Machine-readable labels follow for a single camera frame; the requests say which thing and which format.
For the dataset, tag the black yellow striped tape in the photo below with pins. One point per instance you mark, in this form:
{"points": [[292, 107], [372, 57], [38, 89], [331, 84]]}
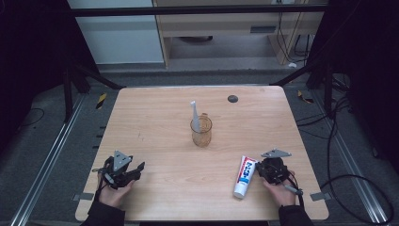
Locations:
{"points": [[101, 101], [305, 98]]}

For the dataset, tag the black metal stand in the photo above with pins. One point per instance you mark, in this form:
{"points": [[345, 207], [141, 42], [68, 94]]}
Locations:
{"points": [[327, 91], [67, 94]]}

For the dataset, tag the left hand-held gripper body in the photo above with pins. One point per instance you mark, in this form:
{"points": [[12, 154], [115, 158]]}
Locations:
{"points": [[119, 175]]}

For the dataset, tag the person's right hand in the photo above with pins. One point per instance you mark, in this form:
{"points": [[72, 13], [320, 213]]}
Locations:
{"points": [[285, 194]]}

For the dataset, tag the grey round table grommet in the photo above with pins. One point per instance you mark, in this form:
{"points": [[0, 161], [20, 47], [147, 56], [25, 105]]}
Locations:
{"points": [[232, 99]]}

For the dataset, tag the light wooden desk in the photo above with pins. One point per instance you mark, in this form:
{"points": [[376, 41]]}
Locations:
{"points": [[219, 26]]}

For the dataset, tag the person's left hand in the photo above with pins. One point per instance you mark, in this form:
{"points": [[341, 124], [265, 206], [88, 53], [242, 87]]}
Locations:
{"points": [[113, 196]]}

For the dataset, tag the amber transparent cup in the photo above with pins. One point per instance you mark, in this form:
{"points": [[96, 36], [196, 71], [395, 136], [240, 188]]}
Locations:
{"points": [[202, 138]]}

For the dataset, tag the dark curtain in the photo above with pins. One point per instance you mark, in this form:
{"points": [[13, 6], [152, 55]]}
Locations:
{"points": [[370, 78], [31, 62]]}

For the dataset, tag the grey tape strip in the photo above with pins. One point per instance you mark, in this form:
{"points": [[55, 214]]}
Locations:
{"points": [[320, 196], [83, 196]]}

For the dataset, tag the white electric toothbrush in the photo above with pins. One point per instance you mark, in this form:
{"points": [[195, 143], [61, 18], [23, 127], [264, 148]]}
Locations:
{"points": [[195, 116]]}

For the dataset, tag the aluminium floor rail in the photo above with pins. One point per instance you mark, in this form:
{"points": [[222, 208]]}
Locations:
{"points": [[47, 163], [351, 163]]}

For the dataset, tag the small white floor object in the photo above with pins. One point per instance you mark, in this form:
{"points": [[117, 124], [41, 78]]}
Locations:
{"points": [[292, 65]]}

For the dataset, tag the white toothpaste tube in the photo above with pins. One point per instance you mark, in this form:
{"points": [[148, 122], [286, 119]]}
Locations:
{"points": [[244, 179]]}

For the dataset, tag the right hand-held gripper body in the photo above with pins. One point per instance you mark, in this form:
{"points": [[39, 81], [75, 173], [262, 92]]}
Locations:
{"points": [[276, 169]]}

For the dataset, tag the white cabinet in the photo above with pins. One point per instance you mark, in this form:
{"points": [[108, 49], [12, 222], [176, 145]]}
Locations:
{"points": [[119, 40]]}

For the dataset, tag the black horizontal frame bar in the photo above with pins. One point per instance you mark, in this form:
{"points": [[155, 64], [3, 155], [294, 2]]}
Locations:
{"points": [[188, 10]]}

